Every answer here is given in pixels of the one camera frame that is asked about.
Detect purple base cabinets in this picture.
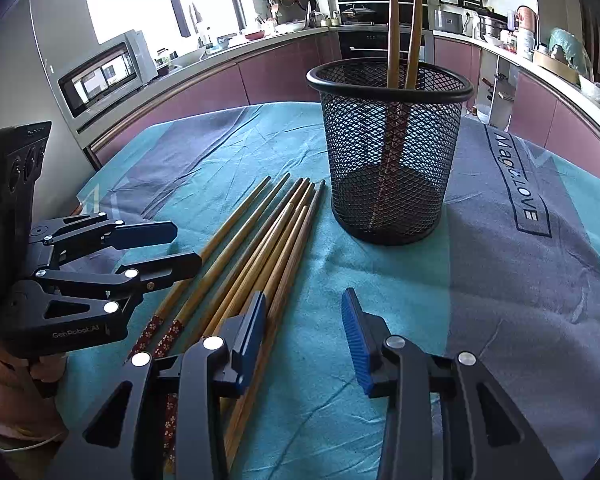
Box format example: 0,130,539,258
87,35,341,166
432,37,600,186

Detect cardboard box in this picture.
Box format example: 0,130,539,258
532,50,581,86

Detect wooden chopstick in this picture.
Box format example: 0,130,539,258
375,0,424,226
370,0,406,228

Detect black mesh holder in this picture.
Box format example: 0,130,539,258
306,58,475,247

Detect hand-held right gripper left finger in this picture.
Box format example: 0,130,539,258
45,290,268,480

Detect teal and grey printed blanket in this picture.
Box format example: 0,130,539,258
55,102,600,480

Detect black lidded wok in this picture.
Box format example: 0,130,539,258
341,4,376,23

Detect silver microwave oven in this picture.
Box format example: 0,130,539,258
57,30,158,121

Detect person's left hand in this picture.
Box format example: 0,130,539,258
0,335,70,441

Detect bundle of wooden chopsticks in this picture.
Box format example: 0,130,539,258
124,175,327,478

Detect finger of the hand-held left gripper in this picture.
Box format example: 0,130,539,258
32,252,202,311
30,212,178,261

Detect pink kettle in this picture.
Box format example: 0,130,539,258
515,5,540,31

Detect white cable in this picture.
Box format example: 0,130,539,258
0,432,68,453

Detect white container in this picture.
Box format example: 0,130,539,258
516,29,536,61

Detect steel pot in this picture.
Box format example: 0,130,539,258
477,15,508,41

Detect green plastic bag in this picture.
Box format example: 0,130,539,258
550,27,593,81

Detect black built-in oven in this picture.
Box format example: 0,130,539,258
338,27,435,64

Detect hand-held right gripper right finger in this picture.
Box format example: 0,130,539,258
341,287,566,480

